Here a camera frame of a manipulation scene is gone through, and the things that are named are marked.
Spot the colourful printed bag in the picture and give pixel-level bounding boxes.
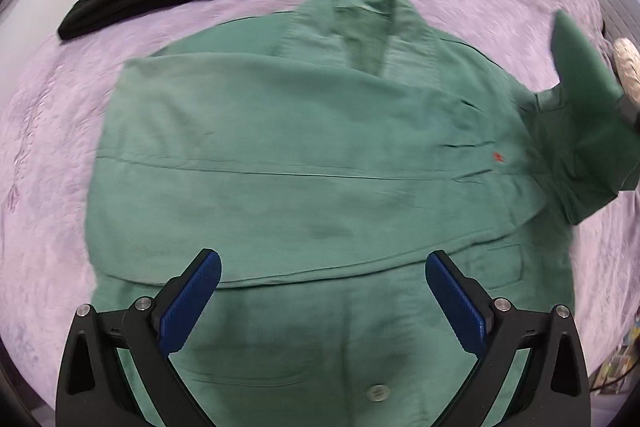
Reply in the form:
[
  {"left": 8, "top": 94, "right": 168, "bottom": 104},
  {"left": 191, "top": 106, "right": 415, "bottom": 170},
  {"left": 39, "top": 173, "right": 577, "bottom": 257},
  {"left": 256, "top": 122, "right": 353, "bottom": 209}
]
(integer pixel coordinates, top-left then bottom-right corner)
[{"left": 592, "top": 347, "right": 640, "bottom": 395}]

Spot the purple plush blanket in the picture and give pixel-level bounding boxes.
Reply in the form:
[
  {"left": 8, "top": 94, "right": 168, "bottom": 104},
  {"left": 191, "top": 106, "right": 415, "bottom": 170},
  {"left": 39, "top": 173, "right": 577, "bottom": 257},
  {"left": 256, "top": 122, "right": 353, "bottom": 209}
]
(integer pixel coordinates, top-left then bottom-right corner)
[{"left": 0, "top": 0, "right": 640, "bottom": 413}]

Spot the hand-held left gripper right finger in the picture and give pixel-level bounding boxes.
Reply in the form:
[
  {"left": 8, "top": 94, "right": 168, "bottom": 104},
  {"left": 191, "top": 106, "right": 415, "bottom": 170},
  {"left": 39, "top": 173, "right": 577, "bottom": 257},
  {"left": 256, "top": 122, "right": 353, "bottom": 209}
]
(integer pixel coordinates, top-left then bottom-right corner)
[{"left": 425, "top": 250, "right": 591, "bottom": 427}]

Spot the person's right forearm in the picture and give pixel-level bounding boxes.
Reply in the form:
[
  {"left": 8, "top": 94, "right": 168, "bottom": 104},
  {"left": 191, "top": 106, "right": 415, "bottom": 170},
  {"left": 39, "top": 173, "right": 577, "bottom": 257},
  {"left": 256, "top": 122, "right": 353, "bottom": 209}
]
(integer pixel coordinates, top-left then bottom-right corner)
[{"left": 612, "top": 38, "right": 640, "bottom": 102}]

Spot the green shirt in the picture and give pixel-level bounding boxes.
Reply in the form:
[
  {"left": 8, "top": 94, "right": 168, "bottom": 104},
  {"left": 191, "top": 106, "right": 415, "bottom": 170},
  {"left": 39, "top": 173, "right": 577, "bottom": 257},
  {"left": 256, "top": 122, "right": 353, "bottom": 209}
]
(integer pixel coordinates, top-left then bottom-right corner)
[{"left": 82, "top": 0, "right": 640, "bottom": 427}]

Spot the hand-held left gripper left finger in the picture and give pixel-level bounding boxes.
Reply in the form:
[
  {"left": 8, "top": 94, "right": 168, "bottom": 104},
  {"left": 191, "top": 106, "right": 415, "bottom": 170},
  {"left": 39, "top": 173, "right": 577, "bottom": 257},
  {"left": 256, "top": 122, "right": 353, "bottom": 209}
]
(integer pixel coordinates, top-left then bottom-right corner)
[{"left": 55, "top": 248, "right": 222, "bottom": 427}]

